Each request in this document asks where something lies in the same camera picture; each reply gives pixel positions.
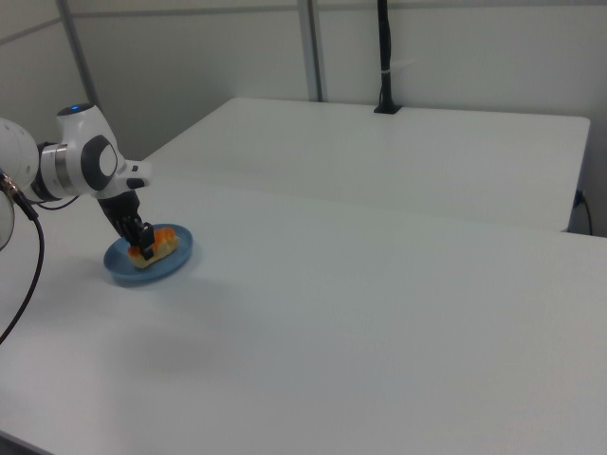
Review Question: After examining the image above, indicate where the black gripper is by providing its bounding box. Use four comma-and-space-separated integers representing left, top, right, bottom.
97, 188, 157, 262

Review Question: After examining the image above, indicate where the orange glazed bread loaf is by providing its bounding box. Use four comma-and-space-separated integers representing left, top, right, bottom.
125, 226, 182, 270

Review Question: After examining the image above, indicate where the blue round plate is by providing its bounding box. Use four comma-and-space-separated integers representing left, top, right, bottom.
102, 222, 195, 289

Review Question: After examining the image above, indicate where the white adjoining table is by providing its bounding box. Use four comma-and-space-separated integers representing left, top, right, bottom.
140, 96, 592, 234

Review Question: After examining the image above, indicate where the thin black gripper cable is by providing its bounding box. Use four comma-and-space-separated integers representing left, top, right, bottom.
33, 194, 81, 210

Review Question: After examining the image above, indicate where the black cable with plug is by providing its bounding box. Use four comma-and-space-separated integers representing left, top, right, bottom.
0, 173, 46, 345

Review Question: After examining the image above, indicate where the slanted metal partition post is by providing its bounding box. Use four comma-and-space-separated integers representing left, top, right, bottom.
54, 0, 103, 115

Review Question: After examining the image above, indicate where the vertical metal partition post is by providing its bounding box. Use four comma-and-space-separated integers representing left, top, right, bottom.
297, 0, 329, 102

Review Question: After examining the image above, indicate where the black camera pole with base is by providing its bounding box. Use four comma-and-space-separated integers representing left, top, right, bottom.
373, 0, 404, 117

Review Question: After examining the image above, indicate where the white cable tie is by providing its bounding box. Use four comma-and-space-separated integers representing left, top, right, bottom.
380, 58, 419, 78

